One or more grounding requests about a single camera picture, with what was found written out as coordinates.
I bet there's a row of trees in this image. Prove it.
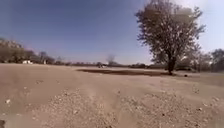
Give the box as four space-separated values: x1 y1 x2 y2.
0 38 68 66

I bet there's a distant group of trees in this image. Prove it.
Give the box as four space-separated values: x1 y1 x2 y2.
181 48 224 74

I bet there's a large brown-leaved tree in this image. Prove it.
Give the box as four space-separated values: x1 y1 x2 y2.
134 0 207 76

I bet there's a small white building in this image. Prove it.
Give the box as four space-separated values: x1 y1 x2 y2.
21 59 34 65

